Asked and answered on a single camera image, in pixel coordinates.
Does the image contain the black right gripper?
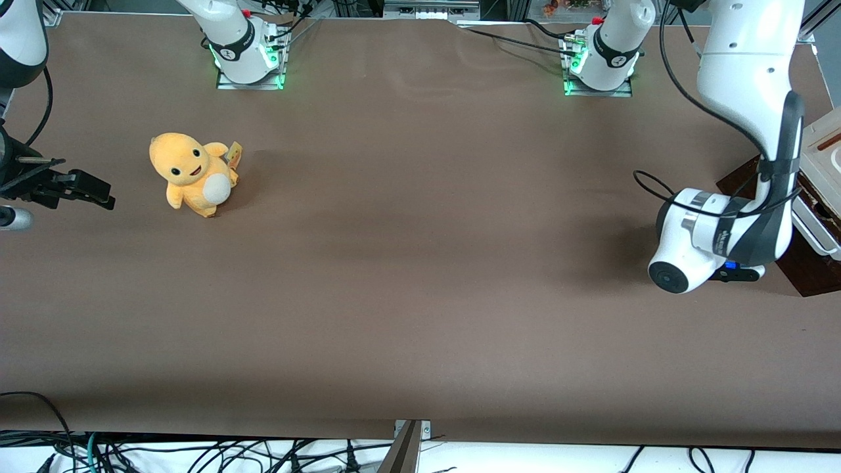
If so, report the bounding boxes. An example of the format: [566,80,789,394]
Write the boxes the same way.
[0,125,116,212]

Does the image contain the wooden drawer with white handle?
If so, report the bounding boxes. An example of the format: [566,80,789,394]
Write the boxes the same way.
[790,194,841,261]

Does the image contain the dark wooden drawer cabinet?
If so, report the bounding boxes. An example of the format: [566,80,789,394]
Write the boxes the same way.
[716,108,841,298]

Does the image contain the orange plush dinosaur toy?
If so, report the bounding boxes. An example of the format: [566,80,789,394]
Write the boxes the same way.
[148,132,244,219]

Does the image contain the brown table cover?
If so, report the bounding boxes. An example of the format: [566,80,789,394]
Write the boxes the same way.
[0,12,841,451]

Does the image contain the aluminium profile beam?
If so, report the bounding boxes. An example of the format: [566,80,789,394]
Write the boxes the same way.
[376,420,422,473]

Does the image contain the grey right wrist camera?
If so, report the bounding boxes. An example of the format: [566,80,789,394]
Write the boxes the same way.
[0,206,35,232]

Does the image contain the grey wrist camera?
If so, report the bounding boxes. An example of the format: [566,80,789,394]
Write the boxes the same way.
[708,260,767,283]
[0,206,35,232]

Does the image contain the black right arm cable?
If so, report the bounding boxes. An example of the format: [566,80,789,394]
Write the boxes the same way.
[23,66,55,148]

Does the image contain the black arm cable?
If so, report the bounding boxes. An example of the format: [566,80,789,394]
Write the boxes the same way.
[23,66,55,148]
[633,0,802,221]

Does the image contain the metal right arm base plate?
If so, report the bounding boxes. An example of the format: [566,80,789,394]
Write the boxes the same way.
[216,26,286,91]

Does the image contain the black looped floor cable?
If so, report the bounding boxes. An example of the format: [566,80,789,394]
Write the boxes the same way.
[0,392,74,473]

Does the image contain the black base connector cables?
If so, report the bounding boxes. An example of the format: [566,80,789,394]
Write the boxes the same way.
[253,0,323,50]

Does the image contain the grey network switch box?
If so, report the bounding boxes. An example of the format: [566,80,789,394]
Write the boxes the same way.
[383,0,482,22]

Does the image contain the long black table cable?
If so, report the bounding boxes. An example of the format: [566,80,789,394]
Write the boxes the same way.
[457,25,582,60]

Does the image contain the short black table cable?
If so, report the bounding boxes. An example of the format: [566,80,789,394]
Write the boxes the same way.
[522,18,572,41]

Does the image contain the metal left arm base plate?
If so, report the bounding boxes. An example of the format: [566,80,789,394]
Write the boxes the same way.
[562,33,634,98]

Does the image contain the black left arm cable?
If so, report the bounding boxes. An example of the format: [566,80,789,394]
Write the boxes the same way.
[633,0,802,221]

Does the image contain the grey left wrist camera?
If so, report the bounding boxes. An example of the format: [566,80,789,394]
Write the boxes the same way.
[708,260,767,283]

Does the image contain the aluminium frame strut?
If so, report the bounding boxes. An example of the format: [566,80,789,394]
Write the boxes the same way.
[803,0,841,34]

